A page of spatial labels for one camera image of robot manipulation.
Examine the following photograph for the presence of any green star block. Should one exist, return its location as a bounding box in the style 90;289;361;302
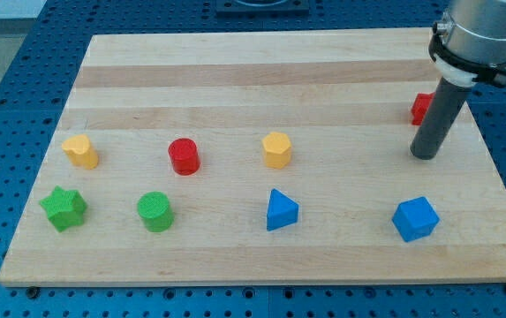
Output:
39;185;87;232

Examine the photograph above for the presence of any wooden board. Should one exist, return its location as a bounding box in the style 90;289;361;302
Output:
0;28;506;287

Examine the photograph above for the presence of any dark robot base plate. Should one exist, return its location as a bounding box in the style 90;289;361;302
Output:
215;0;310;15

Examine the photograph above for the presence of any yellow hexagon block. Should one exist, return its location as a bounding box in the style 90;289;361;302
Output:
261;132;292;169

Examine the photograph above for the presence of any blue triangle block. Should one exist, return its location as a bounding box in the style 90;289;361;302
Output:
267;189;299;231

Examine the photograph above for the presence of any green cylinder block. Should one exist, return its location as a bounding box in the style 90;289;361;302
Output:
137;192;174;232

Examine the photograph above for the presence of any yellow heart block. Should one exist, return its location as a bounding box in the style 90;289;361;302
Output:
61;134;99;170

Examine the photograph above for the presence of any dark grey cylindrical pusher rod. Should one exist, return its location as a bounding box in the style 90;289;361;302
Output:
410;78;471;160

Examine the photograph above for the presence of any red star block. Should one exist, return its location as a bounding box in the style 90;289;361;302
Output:
411;93;434;125

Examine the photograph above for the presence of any red cylinder block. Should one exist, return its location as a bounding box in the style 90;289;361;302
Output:
168;138;200;176

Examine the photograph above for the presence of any blue cube block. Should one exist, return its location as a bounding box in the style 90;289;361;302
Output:
392;196;440;242

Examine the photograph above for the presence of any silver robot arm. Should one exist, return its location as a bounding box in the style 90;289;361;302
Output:
410;0;506;160

